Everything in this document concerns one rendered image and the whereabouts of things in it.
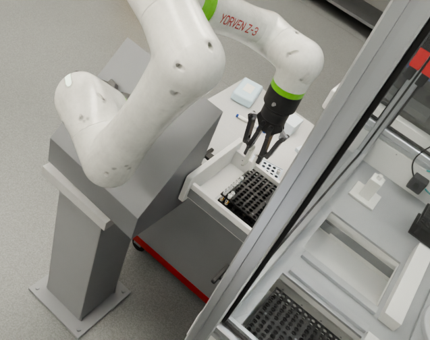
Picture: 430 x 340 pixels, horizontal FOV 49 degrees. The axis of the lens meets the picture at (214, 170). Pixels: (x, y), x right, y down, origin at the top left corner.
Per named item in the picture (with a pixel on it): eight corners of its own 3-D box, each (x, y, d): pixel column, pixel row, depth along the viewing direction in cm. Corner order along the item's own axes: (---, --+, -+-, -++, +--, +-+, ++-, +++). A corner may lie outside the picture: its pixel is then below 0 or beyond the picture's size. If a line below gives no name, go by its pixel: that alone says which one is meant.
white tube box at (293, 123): (264, 119, 197) (269, 109, 193) (275, 112, 203) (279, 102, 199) (289, 137, 194) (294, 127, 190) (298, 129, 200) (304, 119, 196)
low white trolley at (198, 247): (121, 245, 224) (156, 128, 172) (199, 185, 267) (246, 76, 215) (214, 328, 209) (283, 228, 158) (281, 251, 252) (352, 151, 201)
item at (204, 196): (186, 197, 144) (192, 184, 140) (232, 161, 162) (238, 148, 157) (291, 283, 134) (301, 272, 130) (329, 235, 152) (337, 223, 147)
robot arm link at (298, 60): (314, 59, 107) (340, 51, 114) (276, 28, 112) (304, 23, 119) (289, 106, 117) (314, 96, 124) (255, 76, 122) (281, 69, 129)
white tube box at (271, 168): (242, 174, 170) (246, 166, 167) (250, 160, 176) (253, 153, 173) (273, 189, 169) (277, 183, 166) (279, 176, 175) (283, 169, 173)
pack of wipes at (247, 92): (249, 109, 198) (252, 101, 195) (229, 98, 199) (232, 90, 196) (260, 94, 209) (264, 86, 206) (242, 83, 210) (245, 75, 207)
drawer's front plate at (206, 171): (177, 199, 144) (186, 175, 137) (229, 159, 164) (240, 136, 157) (181, 202, 144) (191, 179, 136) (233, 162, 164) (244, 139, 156)
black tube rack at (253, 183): (214, 206, 144) (221, 192, 140) (244, 180, 157) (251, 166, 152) (271, 253, 139) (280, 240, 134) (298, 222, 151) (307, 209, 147)
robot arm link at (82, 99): (101, 153, 128) (61, 140, 110) (82, 104, 131) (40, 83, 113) (142, 131, 126) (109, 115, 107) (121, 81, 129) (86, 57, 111)
